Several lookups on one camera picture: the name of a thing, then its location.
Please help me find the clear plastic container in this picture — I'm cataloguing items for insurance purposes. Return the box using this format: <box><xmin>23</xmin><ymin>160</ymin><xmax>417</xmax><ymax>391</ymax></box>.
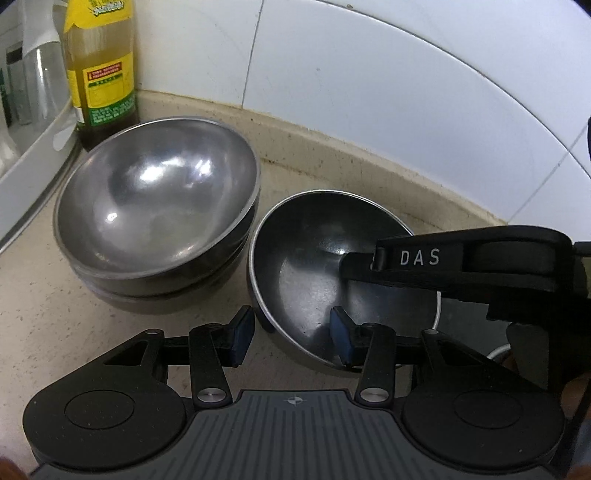
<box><xmin>6</xmin><ymin>41</ymin><xmax>71</xmax><ymax>131</ymax></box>

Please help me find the white two-tier turntable rack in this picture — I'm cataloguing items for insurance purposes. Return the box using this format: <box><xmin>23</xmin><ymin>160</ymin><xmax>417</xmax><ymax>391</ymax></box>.
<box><xmin>0</xmin><ymin>0</ymin><xmax>85</xmax><ymax>254</ymax></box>

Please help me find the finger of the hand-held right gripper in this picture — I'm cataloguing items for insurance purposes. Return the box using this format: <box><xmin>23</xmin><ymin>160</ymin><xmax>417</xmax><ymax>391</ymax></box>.
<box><xmin>338</xmin><ymin>234</ymin><xmax>467</xmax><ymax>296</ymax></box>

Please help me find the stainless steel bowl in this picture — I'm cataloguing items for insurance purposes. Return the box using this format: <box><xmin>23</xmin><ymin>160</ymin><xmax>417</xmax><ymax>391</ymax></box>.
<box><xmin>52</xmin><ymin>116</ymin><xmax>262</xmax><ymax>281</ymax></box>
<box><xmin>74</xmin><ymin>185</ymin><xmax>262</xmax><ymax>316</ymax></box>
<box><xmin>247</xmin><ymin>189</ymin><xmax>441</xmax><ymax>370</ymax></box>

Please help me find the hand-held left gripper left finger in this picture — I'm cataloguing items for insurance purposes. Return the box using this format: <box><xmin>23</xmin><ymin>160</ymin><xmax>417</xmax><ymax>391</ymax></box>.
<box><xmin>104</xmin><ymin>306</ymin><xmax>256</xmax><ymax>409</ymax></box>

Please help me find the yellow label green cap bottle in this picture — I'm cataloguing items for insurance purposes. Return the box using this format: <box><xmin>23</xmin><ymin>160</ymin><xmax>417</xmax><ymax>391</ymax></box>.
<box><xmin>64</xmin><ymin>0</ymin><xmax>140</xmax><ymax>152</ymax></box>

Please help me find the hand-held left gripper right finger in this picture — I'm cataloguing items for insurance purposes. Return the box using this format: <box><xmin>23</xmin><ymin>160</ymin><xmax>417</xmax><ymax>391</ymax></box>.
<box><xmin>329</xmin><ymin>307</ymin><xmax>491</xmax><ymax>408</ymax></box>

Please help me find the white cable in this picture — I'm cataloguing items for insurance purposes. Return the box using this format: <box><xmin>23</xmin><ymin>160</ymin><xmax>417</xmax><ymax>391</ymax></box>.
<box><xmin>433</xmin><ymin>292</ymin><xmax>512</xmax><ymax>361</ymax></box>

